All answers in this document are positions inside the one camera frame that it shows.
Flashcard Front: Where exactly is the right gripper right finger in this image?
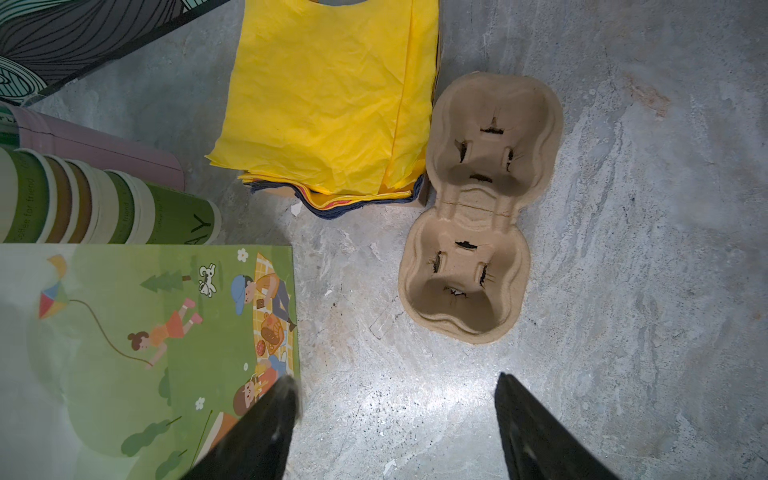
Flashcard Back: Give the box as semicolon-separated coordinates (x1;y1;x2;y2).
494;373;617;479

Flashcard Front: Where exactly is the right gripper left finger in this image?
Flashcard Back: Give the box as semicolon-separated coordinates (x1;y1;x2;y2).
184;375;300;480

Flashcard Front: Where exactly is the white paper gift bag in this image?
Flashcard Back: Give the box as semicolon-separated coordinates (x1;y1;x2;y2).
1;244;299;479

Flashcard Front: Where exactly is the brown pulp cup carrier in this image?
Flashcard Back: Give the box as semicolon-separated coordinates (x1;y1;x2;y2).
398;72;563;344

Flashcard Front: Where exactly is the stack of green paper cups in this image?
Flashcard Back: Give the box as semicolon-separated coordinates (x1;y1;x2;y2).
1;148;222;245

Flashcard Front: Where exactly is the yellow napkin stack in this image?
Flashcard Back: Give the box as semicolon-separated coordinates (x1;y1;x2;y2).
208;1;440;219

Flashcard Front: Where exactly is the pink holder with straws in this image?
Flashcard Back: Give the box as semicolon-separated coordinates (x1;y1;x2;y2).
1;102;185;191

